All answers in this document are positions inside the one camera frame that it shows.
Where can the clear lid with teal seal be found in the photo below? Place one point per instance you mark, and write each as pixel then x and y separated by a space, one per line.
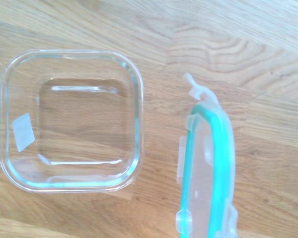
pixel 203 186

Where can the square glass food container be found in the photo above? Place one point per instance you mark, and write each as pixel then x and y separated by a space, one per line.
pixel 77 119

